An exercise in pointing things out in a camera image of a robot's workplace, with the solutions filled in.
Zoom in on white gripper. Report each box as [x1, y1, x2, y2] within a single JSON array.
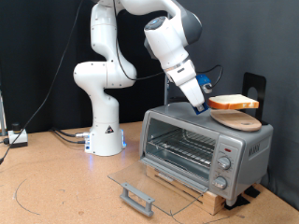
[[178, 76, 206, 111]]

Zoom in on white bread slice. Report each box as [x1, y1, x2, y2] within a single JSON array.
[[207, 93, 260, 110]]

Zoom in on glass oven door grey handle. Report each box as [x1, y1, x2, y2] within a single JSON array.
[[107, 157, 210, 217]]

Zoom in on silver oven knob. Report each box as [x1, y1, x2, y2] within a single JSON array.
[[212, 175, 228, 190], [217, 155, 232, 171]]

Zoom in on silver toaster oven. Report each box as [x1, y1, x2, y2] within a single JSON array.
[[138, 102, 275, 206]]

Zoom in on vertical metal pole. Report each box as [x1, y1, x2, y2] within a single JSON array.
[[164, 73, 173, 105]]

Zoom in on round wooden cutting board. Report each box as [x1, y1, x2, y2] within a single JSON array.
[[209, 108, 263, 133]]

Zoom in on black metal bookend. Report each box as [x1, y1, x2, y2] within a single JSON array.
[[240, 72, 269, 126]]

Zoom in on wooden slatted block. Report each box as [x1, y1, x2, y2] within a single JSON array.
[[145, 160, 227, 217]]

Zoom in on black foam pad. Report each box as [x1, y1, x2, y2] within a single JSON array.
[[223, 194, 251, 211], [244, 186, 261, 199]]

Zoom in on white emergency stop button box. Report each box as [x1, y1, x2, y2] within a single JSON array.
[[7, 122, 29, 149]]

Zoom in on wrist camera blue mount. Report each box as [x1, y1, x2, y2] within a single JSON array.
[[195, 74, 214, 95]]

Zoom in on metal wire oven rack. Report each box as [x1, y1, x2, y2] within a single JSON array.
[[148, 129, 218, 169]]

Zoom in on black base cable silver connector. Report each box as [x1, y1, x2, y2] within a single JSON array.
[[50, 126, 92, 138]]

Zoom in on plain black base cable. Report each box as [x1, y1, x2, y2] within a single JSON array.
[[51, 130, 88, 145]]

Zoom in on grey metal frame post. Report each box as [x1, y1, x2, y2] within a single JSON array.
[[0, 90, 7, 136]]

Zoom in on long black camera cable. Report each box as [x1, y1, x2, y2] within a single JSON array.
[[0, 0, 224, 164]]

